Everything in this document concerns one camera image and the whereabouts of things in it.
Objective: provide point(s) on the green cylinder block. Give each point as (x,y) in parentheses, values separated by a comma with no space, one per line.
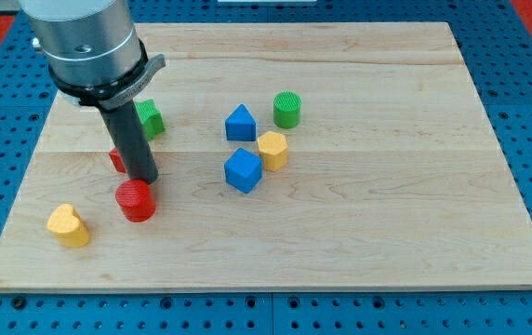
(286,109)

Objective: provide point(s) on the green star block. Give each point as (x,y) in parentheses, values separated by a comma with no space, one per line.
(150,118)

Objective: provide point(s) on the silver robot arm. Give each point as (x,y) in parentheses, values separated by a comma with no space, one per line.
(93,50)

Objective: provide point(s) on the blue cube block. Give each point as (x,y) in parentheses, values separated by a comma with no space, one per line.
(243,170)

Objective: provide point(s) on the wooden board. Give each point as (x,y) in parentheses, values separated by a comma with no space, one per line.
(394,180)

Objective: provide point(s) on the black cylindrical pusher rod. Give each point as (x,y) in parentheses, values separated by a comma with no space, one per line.
(126,131)

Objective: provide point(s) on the red block behind rod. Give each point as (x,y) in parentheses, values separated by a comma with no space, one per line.
(117,161)

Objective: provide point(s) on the yellow hexagon block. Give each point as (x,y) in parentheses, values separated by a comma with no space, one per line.
(273,150)

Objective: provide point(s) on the red cylinder block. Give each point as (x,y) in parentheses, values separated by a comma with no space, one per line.
(136,200)

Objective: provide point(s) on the yellow heart block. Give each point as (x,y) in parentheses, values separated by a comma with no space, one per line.
(68,227)

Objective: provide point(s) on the blue triangle block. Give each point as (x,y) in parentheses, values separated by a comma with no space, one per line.
(240,125)

